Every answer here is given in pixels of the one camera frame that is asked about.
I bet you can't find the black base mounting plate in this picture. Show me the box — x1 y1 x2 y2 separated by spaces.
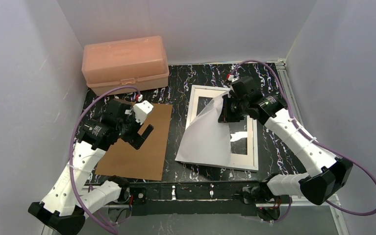
98 181 292 217

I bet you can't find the brown backing board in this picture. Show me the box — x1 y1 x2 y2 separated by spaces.
95 103 173 181

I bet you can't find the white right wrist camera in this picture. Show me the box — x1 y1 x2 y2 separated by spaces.
227 74 239 85

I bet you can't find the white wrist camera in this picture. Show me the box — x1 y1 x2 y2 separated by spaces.
133 94 153 125
227 74 239 85

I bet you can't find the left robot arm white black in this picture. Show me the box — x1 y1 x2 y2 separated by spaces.
28 99 154 235

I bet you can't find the white picture frame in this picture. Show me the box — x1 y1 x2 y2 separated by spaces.
175 85 258 171

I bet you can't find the aluminium front rail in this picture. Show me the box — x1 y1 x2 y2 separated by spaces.
41 184 351 235

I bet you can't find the clear acrylic glass sheet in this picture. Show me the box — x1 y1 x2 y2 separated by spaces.
196 96 248 155

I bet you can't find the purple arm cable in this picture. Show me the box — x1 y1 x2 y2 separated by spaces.
68 85 142 235
228 59 376 224

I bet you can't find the landscape sunset photo print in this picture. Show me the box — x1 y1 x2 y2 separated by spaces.
175 92 231 166

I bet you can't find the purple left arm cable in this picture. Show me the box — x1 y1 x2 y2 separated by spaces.
68 85 142 235

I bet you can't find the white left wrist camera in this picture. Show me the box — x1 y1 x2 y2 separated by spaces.
133 94 153 125

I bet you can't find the pink plastic storage box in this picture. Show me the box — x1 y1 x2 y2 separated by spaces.
81 36 169 95

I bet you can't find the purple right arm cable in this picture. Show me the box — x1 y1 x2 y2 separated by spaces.
228 59 376 224

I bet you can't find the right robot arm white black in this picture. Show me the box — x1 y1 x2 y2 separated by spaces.
218 76 353 205

